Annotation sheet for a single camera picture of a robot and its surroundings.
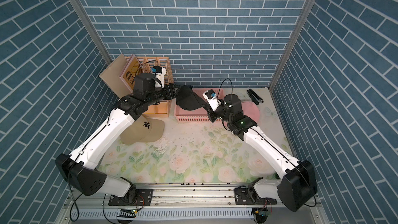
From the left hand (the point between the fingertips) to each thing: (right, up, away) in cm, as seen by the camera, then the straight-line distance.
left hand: (181, 87), depth 73 cm
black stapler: (+47, -4, +40) cm, 62 cm away
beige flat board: (-43, +8, +15) cm, 46 cm away
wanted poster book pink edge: (-35, +10, +20) cm, 41 cm away
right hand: (+12, -8, +3) cm, 15 cm away
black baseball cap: (+2, -6, +6) cm, 8 cm away
